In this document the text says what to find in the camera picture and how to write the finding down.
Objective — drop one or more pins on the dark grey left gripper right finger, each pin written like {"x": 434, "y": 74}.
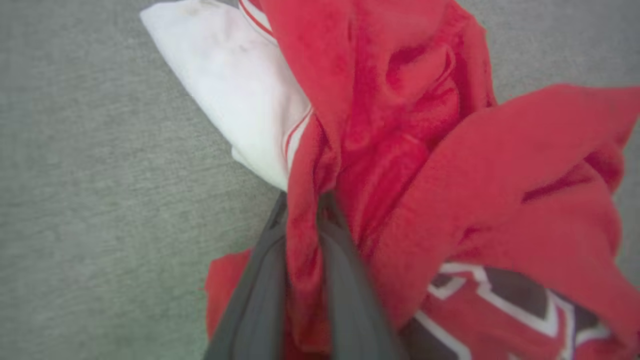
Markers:
{"x": 350, "y": 300}

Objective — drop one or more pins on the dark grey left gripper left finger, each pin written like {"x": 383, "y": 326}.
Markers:
{"x": 260, "y": 300}

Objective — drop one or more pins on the red and white jersey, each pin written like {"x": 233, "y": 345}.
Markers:
{"x": 400, "y": 150}

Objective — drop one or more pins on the grey fabric sofa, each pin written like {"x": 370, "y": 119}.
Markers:
{"x": 75, "y": 200}

